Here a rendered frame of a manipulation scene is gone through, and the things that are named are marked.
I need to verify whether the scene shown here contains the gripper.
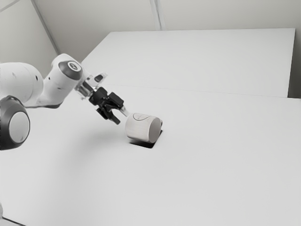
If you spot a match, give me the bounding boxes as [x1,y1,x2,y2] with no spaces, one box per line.
[88,87,130,125]

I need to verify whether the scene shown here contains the white mug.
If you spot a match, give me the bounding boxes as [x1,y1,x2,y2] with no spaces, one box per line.
[124,112,164,144]

